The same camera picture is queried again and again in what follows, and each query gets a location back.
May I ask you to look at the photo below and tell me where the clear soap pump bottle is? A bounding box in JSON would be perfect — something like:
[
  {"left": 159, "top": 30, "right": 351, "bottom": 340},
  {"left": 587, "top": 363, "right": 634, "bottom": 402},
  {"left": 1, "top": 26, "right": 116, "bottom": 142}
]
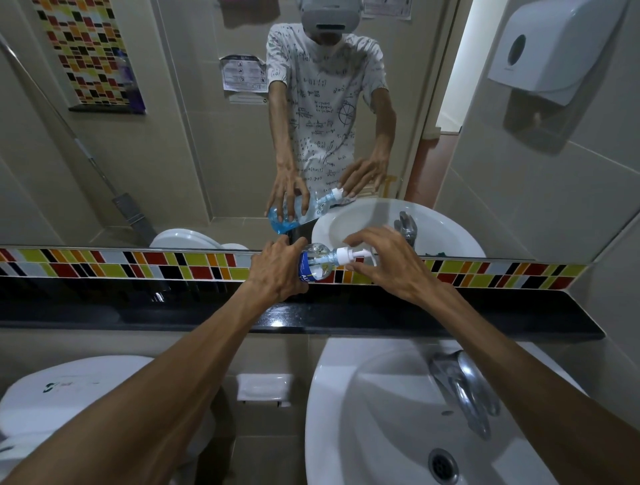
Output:
[{"left": 298, "top": 243, "right": 376, "bottom": 283}]

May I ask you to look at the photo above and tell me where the white paper towel dispenser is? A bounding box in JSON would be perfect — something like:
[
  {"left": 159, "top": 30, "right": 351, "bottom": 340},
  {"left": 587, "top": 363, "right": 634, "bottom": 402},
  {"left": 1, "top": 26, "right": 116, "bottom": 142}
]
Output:
[{"left": 487, "top": 0, "right": 629, "bottom": 107}]

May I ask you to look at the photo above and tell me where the metal sink drain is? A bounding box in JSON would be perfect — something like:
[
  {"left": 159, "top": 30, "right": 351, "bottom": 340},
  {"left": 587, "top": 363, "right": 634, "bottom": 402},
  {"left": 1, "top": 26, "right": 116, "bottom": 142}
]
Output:
[{"left": 427, "top": 448, "right": 460, "bottom": 485}]

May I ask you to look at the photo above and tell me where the chrome sink faucet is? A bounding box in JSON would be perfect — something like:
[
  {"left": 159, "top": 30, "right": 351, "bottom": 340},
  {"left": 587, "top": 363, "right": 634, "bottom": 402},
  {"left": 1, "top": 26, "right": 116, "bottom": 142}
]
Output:
[{"left": 428, "top": 350, "right": 502, "bottom": 441}]

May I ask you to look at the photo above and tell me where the white wall soap dish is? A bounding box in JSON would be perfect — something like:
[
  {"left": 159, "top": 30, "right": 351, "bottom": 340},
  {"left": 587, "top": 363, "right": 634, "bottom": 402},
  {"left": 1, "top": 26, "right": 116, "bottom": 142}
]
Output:
[{"left": 236, "top": 373, "right": 294, "bottom": 408}]

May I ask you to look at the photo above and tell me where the large wall mirror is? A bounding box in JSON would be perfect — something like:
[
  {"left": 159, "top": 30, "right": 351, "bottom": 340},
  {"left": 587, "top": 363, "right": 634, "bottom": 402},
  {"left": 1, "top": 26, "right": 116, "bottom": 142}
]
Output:
[{"left": 0, "top": 0, "right": 511, "bottom": 260}]

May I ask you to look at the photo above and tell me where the person's left hand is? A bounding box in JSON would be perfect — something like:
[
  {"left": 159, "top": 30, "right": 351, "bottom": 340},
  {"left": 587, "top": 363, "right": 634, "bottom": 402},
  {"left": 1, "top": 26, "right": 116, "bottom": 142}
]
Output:
[{"left": 245, "top": 236, "right": 311, "bottom": 307}]

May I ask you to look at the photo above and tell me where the person's right hand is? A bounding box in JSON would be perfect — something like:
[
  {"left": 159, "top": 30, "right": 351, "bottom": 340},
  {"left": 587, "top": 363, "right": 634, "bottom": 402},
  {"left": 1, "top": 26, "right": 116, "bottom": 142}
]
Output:
[{"left": 344, "top": 225, "right": 442, "bottom": 306}]

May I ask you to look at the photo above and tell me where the person's left forearm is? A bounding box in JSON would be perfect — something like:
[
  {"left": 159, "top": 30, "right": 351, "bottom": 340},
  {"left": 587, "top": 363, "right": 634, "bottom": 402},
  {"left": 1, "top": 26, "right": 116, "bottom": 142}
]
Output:
[{"left": 0, "top": 286, "right": 281, "bottom": 485}]

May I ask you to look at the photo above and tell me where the person's right forearm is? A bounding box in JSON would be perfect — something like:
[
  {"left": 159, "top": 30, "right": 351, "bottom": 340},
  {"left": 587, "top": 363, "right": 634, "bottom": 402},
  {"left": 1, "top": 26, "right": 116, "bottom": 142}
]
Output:
[{"left": 419, "top": 280, "right": 640, "bottom": 485}]

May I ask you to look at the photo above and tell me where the white ceramic sink basin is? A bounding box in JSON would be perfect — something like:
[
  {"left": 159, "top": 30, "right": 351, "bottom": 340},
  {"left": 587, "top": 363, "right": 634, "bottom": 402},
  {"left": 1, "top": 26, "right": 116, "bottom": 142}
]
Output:
[{"left": 305, "top": 337, "right": 592, "bottom": 485}]

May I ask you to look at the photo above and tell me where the black stone ledge shelf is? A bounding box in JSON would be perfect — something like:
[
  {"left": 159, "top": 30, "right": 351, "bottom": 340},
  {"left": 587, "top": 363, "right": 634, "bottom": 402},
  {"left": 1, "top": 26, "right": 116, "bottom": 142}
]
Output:
[{"left": 0, "top": 276, "right": 606, "bottom": 343}]

